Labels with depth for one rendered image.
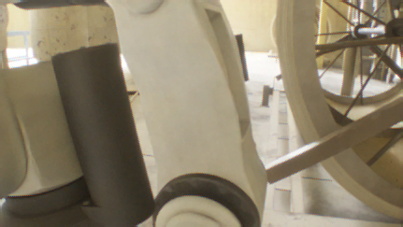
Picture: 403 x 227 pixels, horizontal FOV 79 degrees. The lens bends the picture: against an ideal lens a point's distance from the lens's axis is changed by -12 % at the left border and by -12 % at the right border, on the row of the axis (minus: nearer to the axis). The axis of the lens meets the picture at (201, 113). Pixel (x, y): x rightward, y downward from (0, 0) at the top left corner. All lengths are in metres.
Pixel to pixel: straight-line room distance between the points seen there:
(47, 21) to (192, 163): 5.36
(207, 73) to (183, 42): 0.04
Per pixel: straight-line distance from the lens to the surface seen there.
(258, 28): 11.33
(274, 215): 1.10
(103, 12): 6.59
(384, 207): 1.38
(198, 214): 0.32
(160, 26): 0.28
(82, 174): 0.17
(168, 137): 0.33
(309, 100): 1.10
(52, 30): 5.58
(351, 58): 3.37
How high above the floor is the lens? 0.85
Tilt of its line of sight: 17 degrees down
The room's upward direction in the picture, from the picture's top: 1 degrees clockwise
